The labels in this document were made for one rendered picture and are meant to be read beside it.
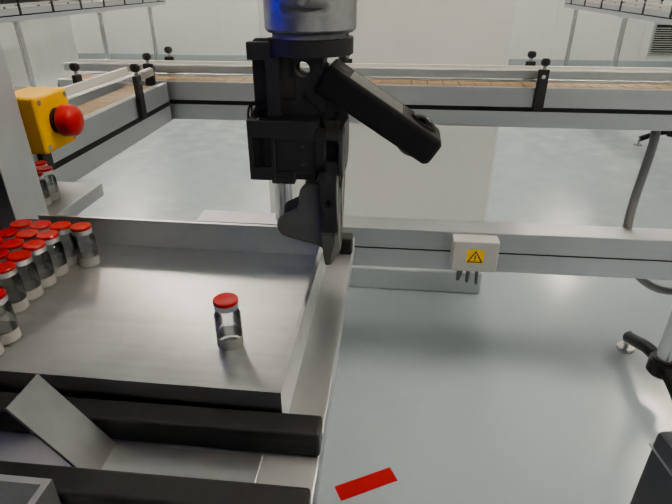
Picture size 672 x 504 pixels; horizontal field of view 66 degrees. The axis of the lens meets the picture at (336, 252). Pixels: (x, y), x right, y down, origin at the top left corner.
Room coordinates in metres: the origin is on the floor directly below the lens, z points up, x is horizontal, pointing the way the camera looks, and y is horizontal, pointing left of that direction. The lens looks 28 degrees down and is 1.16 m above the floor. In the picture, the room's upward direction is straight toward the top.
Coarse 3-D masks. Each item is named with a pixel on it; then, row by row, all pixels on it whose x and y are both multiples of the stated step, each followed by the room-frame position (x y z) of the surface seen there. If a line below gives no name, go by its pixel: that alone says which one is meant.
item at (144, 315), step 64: (128, 256) 0.52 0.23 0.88; (192, 256) 0.52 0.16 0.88; (256, 256) 0.52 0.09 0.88; (320, 256) 0.45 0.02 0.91; (64, 320) 0.39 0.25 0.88; (128, 320) 0.39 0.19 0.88; (192, 320) 0.39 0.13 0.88; (256, 320) 0.39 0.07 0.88; (0, 384) 0.28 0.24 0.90; (64, 384) 0.28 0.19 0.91; (128, 384) 0.27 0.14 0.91; (192, 384) 0.27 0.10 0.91; (256, 384) 0.31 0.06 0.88
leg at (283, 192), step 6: (276, 186) 1.35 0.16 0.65; (282, 186) 1.34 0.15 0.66; (288, 186) 1.35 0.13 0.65; (276, 192) 1.35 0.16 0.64; (282, 192) 1.34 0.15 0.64; (288, 192) 1.35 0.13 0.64; (276, 198) 1.35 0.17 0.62; (282, 198) 1.34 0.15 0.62; (288, 198) 1.35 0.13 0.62; (276, 204) 1.35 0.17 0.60; (282, 204) 1.34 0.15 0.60; (276, 210) 1.35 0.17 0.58; (282, 210) 1.34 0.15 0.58; (276, 216) 1.35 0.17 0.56
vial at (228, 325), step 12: (216, 312) 0.35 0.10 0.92; (228, 312) 0.35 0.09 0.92; (240, 312) 0.36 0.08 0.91; (216, 324) 0.35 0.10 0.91; (228, 324) 0.35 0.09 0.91; (240, 324) 0.35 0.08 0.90; (216, 336) 0.35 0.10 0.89; (228, 336) 0.35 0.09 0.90; (240, 336) 0.35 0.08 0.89; (228, 348) 0.35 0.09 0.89
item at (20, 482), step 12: (0, 480) 0.19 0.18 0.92; (12, 480) 0.19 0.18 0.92; (24, 480) 0.19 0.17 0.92; (36, 480) 0.19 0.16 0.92; (48, 480) 0.19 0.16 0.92; (0, 492) 0.19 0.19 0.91; (12, 492) 0.19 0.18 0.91; (24, 492) 0.19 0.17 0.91; (36, 492) 0.19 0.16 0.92; (48, 492) 0.19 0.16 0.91
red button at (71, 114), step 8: (56, 112) 0.66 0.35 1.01; (64, 112) 0.66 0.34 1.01; (72, 112) 0.67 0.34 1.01; (80, 112) 0.69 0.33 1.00; (56, 120) 0.66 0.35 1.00; (64, 120) 0.66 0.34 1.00; (72, 120) 0.66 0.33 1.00; (80, 120) 0.68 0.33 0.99; (56, 128) 0.66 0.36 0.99; (64, 128) 0.66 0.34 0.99; (72, 128) 0.66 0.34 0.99; (80, 128) 0.68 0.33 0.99; (72, 136) 0.67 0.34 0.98
